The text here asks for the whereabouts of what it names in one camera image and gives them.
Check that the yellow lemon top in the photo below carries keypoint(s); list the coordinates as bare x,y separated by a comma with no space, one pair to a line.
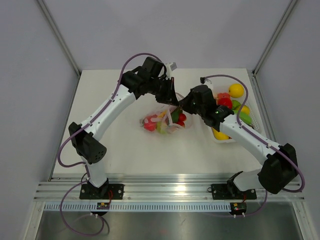
236,90

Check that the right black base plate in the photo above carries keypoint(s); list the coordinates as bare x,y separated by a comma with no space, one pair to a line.
220,191

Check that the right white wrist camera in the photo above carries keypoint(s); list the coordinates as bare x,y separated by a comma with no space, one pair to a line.
207,82

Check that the yellow fruit right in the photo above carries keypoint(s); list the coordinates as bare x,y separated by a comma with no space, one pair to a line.
246,110

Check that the aluminium mounting rail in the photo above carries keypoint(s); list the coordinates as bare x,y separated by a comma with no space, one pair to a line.
137,188

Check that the green pear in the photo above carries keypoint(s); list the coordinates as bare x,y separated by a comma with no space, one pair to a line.
161,128

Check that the yellow mango upper left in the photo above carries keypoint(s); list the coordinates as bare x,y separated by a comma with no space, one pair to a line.
219,135

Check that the left small circuit board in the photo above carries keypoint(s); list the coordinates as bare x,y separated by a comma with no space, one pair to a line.
103,205

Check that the clear pink zip top bag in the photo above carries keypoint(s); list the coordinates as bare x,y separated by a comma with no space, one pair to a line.
163,115

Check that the right aluminium frame post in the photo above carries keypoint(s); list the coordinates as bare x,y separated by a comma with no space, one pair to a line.
285,17

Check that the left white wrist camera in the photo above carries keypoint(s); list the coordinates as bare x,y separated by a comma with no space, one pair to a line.
170,67

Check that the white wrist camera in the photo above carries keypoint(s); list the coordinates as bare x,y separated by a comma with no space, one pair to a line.
207,82
170,67

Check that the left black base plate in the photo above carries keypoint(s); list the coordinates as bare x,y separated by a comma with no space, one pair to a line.
110,191

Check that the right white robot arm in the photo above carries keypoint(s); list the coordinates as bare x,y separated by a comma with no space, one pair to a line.
279,162

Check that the white plastic fruit basket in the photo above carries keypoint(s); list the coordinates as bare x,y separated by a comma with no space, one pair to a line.
237,102

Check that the aluminium frame post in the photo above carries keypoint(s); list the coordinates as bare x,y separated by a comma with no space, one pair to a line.
58,36
285,17

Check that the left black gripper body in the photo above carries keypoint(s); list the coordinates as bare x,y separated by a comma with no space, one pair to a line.
153,87

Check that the large green leaf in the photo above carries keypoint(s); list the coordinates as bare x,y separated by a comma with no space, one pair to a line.
244,118

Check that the small circuit board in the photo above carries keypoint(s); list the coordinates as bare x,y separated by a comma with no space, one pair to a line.
238,208
103,205

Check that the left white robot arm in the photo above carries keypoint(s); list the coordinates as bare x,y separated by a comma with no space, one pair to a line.
86,136

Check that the white slotted cable duct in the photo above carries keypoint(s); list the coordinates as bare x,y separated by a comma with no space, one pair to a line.
212,207

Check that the left aluminium frame post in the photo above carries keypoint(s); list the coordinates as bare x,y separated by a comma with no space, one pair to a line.
58,36

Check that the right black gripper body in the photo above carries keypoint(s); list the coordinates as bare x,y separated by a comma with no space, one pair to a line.
198,109

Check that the right small circuit board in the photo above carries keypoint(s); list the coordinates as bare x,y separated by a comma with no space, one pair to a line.
238,208

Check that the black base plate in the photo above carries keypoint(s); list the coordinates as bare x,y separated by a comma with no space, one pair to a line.
110,191
220,191

